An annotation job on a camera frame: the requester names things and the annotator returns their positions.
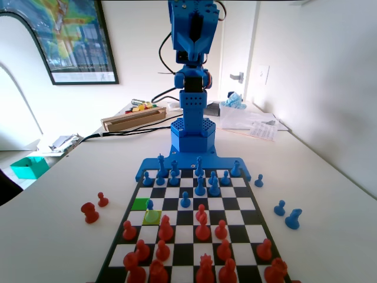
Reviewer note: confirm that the red chess rook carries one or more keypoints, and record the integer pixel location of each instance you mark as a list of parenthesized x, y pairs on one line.
[(89, 213), (276, 270)]

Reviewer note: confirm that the teal open box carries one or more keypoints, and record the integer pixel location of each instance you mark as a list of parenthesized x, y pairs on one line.
[(26, 172)]

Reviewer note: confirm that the red chess bishop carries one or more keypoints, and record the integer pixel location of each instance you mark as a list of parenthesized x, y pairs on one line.
[(202, 230), (165, 230)]

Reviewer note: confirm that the blue chess knight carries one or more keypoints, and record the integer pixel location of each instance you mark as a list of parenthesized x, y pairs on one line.
[(293, 220)]

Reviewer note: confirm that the silver metal can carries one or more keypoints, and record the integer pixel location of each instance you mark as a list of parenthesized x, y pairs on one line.
[(137, 102)]

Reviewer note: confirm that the yellow toy block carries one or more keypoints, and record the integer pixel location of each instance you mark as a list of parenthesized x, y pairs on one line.
[(136, 109), (142, 107)]

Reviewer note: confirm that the black framed map poster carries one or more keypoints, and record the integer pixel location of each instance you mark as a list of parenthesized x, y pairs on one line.
[(76, 41)]

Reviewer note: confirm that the white wall switch plate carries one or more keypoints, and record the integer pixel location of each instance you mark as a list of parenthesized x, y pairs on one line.
[(263, 74)]

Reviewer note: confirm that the blue printed base plate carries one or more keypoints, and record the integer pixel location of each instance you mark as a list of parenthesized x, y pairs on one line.
[(184, 161)]

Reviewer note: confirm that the red chess queen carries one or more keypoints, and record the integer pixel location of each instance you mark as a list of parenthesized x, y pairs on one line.
[(205, 271)]

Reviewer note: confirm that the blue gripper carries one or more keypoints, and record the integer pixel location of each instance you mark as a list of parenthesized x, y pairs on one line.
[(192, 48)]

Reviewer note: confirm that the red chess knight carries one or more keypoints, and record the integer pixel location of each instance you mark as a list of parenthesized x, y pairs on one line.
[(158, 272), (134, 269)]

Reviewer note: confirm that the red toy block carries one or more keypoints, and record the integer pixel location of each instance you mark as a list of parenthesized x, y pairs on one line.
[(128, 111)]

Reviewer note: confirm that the blue chess pawn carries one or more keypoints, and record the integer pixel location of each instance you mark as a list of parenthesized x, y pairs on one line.
[(146, 180), (185, 201), (150, 213), (212, 176), (160, 180), (259, 181), (279, 208), (225, 179), (173, 179)]

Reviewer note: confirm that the long cardboard box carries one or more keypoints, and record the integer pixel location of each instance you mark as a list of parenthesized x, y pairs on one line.
[(132, 121)]

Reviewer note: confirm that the blue plush toy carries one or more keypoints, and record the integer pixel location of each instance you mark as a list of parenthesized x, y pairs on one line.
[(234, 100)]

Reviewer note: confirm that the tall blue chess queen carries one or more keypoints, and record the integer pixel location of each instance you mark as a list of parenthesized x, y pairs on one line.
[(199, 166)]

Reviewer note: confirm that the red chess pawn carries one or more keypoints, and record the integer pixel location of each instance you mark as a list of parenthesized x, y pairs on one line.
[(162, 251), (102, 200), (201, 210), (129, 231), (142, 251), (224, 250), (264, 250), (221, 230)]

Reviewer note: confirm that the crumpled white paper pile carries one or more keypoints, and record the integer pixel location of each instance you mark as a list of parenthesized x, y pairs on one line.
[(63, 141)]

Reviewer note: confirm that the printed paper sheet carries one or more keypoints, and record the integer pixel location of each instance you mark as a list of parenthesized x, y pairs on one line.
[(263, 131)]

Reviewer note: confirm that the tall blue chess king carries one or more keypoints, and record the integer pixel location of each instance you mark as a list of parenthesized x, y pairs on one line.
[(161, 163)]

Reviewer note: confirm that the green toy block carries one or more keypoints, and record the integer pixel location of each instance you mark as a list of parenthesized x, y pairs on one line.
[(153, 105)]

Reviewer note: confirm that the black and white chessboard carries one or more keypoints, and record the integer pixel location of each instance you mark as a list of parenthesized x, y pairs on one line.
[(229, 203)]

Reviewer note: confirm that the blue chess bishop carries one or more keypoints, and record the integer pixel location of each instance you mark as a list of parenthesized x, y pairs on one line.
[(214, 188), (200, 187)]

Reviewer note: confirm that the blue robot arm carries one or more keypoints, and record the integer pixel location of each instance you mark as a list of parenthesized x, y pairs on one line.
[(193, 141)]

